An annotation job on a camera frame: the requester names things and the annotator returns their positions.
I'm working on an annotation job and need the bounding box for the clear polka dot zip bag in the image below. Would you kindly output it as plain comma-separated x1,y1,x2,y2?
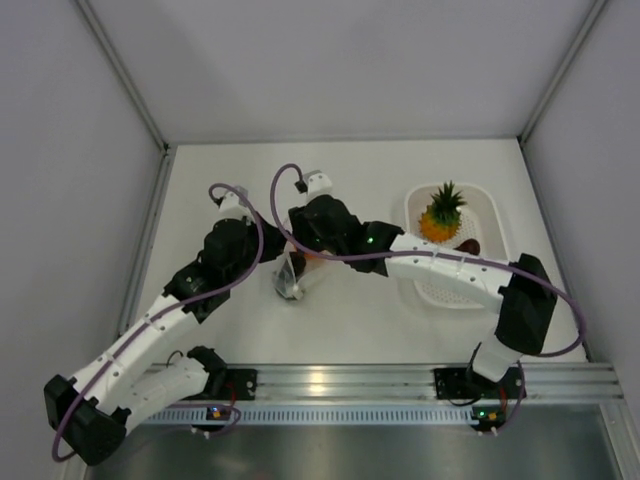
271,244,346,304

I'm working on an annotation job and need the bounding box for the fake pineapple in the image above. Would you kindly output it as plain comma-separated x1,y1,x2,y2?
419,181,467,243

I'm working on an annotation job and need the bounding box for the fake dark purple fruit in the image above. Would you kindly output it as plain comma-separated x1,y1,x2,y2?
456,238,481,256

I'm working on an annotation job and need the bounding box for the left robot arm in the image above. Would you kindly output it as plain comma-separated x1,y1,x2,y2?
44,215,286,466

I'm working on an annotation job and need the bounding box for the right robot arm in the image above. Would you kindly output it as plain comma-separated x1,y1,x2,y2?
288,194,557,397

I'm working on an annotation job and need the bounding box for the white perforated plastic basket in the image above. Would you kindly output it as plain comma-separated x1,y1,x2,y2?
402,181,518,311

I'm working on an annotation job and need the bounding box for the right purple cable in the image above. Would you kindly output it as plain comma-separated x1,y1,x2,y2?
269,163,589,436

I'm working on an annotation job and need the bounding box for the purple cable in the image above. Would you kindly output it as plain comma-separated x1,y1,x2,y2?
269,163,589,436
51,183,266,462

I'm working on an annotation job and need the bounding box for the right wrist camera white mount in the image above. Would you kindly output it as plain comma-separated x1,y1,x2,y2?
295,170,333,202

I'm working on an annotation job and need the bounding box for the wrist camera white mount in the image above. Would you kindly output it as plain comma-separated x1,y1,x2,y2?
295,170,333,202
209,184,251,221

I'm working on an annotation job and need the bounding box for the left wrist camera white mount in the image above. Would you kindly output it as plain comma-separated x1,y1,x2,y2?
209,184,251,221

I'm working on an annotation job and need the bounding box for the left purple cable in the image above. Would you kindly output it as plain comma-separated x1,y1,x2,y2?
51,183,266,462

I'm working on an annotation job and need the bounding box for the left aluminium frame post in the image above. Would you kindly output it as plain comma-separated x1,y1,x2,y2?
72,0,172,194

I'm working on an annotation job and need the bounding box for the aluminium frame post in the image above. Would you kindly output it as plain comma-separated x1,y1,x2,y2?
517,0,610,148
72,0,172,194

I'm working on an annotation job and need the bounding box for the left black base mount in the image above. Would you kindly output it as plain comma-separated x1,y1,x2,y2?
214,368,258,402

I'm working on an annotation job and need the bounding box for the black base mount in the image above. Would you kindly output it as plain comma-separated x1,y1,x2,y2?
433,367,486,401
214,368,258,402

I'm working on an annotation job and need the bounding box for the white slotted cable duct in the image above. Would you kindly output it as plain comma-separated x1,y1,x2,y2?
149,402,511,427

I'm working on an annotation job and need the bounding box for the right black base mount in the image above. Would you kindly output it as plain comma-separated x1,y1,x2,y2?
433,367,486,401

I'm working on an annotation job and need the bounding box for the aluminium mounting rail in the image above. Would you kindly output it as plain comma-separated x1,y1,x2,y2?
231,363,624,404

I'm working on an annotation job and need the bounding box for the right aluminium frame post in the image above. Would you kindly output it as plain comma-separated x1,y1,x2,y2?
517,0,610,148

